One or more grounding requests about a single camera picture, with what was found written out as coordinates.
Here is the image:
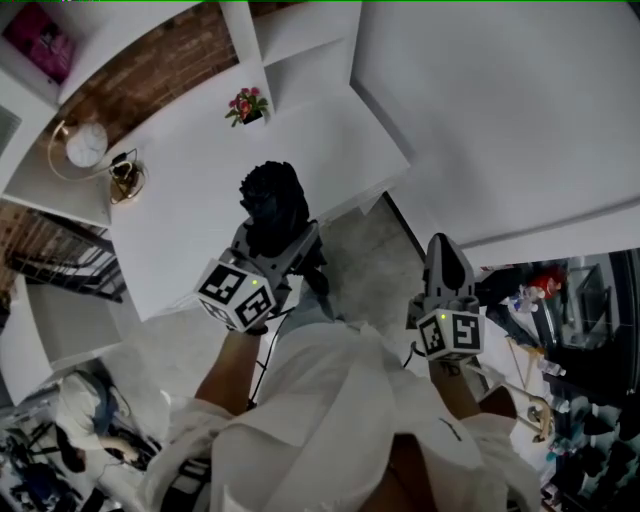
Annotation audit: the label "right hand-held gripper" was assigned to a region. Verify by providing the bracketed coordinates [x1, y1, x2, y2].
[406, 232, 487, 363]

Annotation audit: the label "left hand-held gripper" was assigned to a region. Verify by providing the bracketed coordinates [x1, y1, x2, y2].
[194, 218, 322, 335]

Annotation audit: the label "black umbrella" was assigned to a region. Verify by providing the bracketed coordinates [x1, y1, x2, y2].
[238, 159, 332, 297]

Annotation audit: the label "person's left forearm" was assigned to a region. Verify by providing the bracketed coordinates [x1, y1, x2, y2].
[193, 327, 272, 417]

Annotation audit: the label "person's right forearm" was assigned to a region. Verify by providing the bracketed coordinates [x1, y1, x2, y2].
[427, 357, 484, 422]

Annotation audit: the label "person's jeans leg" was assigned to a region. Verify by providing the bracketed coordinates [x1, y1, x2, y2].
[288, 277, 349, 329]

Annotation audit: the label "white table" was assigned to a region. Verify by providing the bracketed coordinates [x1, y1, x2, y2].
[106, 63, 414, 322]

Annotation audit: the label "red round object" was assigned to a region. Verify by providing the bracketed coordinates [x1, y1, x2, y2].
[528, 264, 570, 302]

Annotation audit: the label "pink potted flowers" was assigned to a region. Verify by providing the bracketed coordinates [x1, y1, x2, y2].
[224, 86, 271, 129]

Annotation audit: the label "wooden hanger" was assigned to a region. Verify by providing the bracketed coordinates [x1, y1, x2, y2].
[503, 333, 557, 446]

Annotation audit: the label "person's white shirt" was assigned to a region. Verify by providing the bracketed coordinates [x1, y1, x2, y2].
[143, 319, 542, 512]

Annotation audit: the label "black metal railing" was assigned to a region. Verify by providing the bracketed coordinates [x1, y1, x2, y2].
[3, 208, 126, 304]

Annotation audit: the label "white round clock gold stand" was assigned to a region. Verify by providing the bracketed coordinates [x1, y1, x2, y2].
[47, 119, 110, 182]

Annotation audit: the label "white shelf unit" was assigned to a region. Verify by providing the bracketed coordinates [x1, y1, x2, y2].
[0, 0, 117, 229]

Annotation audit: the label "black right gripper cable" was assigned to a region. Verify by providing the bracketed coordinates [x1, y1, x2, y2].
[401, 339, 426, 371]

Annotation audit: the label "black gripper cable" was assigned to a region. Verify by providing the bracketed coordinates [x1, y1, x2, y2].
[401, 339, 426, 371]
[246, 304, 296, 412]

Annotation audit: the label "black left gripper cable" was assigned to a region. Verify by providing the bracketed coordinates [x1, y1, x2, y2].
[246, 304, 296, 412]

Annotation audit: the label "gold wire ornament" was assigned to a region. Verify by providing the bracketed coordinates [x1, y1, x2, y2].
[108, 147, 150, 206]

